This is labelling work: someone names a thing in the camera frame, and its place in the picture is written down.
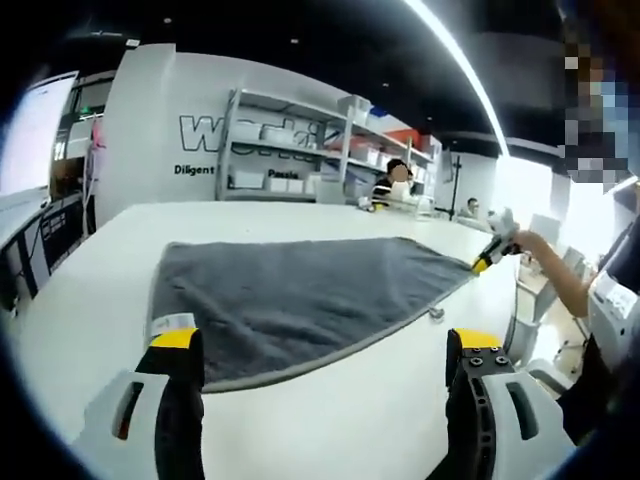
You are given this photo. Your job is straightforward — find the grey towel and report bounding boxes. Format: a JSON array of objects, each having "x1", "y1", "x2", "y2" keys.
[{"x1": 144, "y1": 235, "x2": 476, "y2": 394}]

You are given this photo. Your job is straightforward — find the black cabinet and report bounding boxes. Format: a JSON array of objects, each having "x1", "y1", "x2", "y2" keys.
[{"x1": 39, "y1": 197, "x2": 86, "y2": 274}]

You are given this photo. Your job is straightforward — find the white office chair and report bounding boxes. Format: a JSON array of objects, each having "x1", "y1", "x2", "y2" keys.
[{"x1": 509, "y1": 277, "x2": 576, "y2": 401}]

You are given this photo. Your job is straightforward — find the white office desk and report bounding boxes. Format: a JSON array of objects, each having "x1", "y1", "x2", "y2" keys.
[{"x1": 0, "y1": 192, "x2": 84, "y2": 314}]

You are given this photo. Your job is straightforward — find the white chest device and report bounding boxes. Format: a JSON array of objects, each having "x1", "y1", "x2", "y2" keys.
[{"x1": 587, "y1": 269, "x2": 640, "y2": 371}]

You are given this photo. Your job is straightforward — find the person's right hand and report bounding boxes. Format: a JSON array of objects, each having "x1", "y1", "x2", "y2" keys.
[{"x1": 512, "y1": 230, "x2": 549, "y2": 259}]

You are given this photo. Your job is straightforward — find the group of white storage bins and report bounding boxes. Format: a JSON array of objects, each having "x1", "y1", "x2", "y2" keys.
[{"x1": 227, "y1": 94, "x2": 441, "y2": 196}]

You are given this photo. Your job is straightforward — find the black tripod stand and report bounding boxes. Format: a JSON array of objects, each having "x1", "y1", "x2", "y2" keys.
[{"x1": 446, "y1": 154, "x2": 465, "y2": 222}]

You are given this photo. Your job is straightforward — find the grey metal shelf rack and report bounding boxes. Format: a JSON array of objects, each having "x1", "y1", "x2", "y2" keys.
[{"x1": 214, "y1": 88, "x2": 444, "y2": 204}]

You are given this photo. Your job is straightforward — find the ceiling light strip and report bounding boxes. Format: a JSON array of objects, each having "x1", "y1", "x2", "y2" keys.
[{"x1": 403, "y1": 0, "x2": 512, "y2": 156}]

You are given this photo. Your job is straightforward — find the white hanging cables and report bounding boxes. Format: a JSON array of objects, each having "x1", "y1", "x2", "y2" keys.
[{"x1": 82, "y1": 149, "x2": 101, "y2": 236}]

